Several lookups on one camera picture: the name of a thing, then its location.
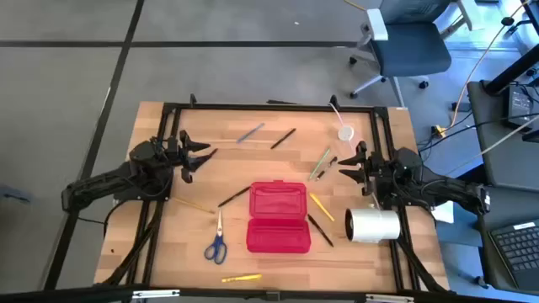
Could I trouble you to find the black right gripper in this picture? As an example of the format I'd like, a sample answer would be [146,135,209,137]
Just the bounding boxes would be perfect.
[338,141,392,197]

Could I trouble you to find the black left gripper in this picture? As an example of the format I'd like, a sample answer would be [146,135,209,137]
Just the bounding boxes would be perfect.
[166,130,219,184]

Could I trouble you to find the green pencil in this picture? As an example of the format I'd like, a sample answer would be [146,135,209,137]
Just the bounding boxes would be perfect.
[308,146,332,181]

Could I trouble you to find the yellow pencil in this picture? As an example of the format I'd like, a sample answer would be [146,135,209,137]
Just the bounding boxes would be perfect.
[173,196,216,215]

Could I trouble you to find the black pen with white print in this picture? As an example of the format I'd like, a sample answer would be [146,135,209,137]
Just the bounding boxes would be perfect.
[217,185,252,208]

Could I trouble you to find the blue pen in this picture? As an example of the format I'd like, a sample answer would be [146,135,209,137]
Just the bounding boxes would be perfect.
[236,122,266,144]

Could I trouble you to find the blue-handled scissors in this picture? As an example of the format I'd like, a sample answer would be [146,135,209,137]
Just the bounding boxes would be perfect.
[204,209,228,265]

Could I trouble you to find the red plastic pencil box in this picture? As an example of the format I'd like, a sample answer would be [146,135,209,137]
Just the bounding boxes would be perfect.
[246,179,312,254]

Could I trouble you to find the yellow highlighter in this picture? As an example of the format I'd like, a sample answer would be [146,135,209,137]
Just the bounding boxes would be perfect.
[221,274,263,284]

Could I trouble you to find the white roll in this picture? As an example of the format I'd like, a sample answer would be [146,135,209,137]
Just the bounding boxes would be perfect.
[344,207,402,244]

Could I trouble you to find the white paper sheet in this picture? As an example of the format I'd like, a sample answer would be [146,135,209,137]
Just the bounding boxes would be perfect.
[433,201,454,224]

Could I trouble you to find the dark office chair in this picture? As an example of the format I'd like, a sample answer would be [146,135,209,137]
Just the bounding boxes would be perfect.
[348,0,475,109]

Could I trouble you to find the grey side table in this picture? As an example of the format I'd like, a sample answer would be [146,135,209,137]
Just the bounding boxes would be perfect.
[478,184,539,294]
[466,79,539,193]

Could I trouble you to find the black power device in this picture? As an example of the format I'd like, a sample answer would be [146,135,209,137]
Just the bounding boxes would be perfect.
[503,83,539,130]

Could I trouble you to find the black laptop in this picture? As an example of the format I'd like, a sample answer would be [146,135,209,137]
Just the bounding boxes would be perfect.
[488,218,539,291]

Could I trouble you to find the white puck cable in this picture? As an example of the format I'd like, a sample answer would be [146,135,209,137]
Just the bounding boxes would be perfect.
[328,102,359,155]

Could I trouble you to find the black aluminium table frame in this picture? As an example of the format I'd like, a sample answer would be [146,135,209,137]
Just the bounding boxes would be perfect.
[44,94,451,295]

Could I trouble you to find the yellow extension cable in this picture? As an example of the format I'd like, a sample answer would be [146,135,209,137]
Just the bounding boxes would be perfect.
[431,0,532,139]

